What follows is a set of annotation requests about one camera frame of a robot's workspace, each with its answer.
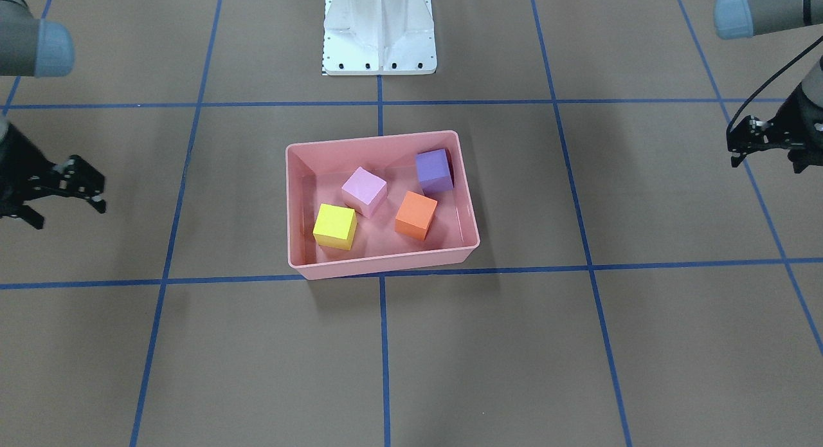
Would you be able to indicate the yellow foam block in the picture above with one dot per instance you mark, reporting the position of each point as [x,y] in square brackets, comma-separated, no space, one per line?
[335,226]

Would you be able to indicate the pink plastic bin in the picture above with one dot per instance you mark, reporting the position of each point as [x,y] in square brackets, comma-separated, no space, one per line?
[315,173]

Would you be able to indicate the white camera stand pillar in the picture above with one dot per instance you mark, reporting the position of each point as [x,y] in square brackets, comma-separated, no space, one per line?
[378,38]

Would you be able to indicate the pink foam block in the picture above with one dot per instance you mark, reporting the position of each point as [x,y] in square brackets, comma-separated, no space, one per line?
[364,192]

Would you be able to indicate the orange foam block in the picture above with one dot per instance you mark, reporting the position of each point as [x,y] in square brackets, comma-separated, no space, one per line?
[415,215]

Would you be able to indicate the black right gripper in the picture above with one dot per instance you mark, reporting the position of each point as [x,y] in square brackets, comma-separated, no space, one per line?
[19,161]

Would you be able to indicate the purple foam block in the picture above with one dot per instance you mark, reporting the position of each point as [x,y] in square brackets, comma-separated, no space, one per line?
[434,171]

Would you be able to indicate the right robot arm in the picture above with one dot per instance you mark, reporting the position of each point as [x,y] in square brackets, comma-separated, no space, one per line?
[37,47]

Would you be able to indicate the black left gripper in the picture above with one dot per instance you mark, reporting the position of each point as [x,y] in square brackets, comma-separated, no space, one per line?
[805,112]

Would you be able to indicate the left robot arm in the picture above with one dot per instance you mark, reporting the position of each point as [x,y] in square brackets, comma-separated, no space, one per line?
[744,19]

